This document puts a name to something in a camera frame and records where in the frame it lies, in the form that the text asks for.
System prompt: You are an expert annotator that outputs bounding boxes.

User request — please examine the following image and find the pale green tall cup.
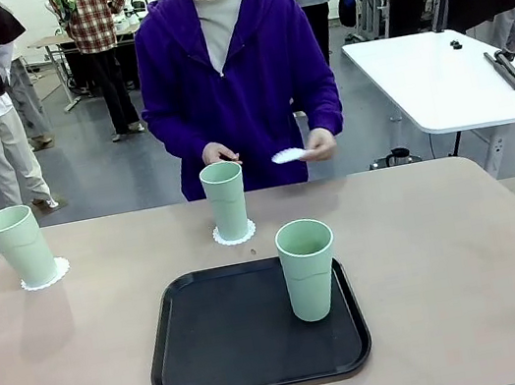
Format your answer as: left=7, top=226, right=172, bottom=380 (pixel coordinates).
left=196, top=156, right=256, bottom=245
left=271, top=213, right=349, bottom=328
left=0, top=199, right=62, bottom=293

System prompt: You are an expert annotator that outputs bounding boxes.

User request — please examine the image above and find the white scalloped paper coaster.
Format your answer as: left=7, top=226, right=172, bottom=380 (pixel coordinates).
left=17, top=253, right=75, bottom=295
left=269, top=143, right=315, bottom=167
left=210, top=218, right=259, bottom=250

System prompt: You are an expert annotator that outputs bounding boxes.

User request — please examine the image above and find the person's right forearm purple sleeve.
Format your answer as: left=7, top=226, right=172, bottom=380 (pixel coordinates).
left=143, top=106, right=213, bottom=172

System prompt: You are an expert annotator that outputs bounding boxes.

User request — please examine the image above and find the person's left forearm purple sleeve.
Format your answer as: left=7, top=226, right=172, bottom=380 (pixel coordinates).
left=299, top=82, right=348, bottom=140

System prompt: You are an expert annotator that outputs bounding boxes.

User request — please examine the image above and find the person's left hand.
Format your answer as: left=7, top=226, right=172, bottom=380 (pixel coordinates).
left=302, top=124, right=340, bottom=164

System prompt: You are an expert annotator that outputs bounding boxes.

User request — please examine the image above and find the person's right hand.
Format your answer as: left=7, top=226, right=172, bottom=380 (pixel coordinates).
left=200, top=137, right=244, bottom=172

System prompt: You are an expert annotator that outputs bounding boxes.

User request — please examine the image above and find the black folded tripod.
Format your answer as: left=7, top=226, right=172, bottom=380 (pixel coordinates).
left=483, top=46, right=515, bottom=96

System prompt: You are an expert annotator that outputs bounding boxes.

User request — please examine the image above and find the white folding table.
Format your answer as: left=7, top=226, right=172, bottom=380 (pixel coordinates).
left=340, top=14, right=515, bottom=199

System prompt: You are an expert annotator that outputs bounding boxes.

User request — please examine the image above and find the black kettle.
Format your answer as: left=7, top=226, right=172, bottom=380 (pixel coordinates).
left=382, top=144, right=415, bottom=169

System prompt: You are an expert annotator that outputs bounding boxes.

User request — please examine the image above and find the person in grey trousers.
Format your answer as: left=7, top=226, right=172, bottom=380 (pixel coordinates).
left=0, top=34, right=56, bottom=157

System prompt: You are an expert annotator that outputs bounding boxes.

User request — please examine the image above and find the wooden top desk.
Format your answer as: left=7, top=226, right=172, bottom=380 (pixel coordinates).
left=27, top=30, right=92, bottom=118

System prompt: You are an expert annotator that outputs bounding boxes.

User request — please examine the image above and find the black plastic serving tray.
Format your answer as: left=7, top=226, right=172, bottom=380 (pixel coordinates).
left=133, top=242, right=377, bottom=385

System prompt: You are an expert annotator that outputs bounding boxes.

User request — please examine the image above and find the person in plaid shirt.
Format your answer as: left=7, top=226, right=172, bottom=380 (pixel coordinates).
left=47, top=0, right=151, bottom=150

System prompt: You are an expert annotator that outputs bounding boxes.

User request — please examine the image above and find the person in purple hoodie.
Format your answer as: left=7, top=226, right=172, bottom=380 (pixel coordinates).
left=122, top=0, right=355, bottom=209

